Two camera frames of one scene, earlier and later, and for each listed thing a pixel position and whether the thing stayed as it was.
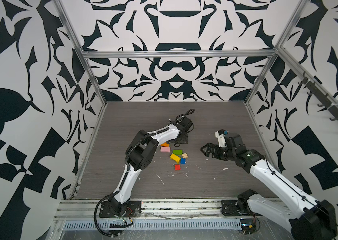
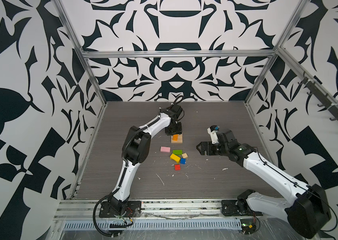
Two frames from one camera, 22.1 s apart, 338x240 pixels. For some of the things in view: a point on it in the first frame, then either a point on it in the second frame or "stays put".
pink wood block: [165, 149] stays put
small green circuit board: [248, 226] stays put
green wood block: [178, 152] stays put
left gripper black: [185, 140] to [169, 133]
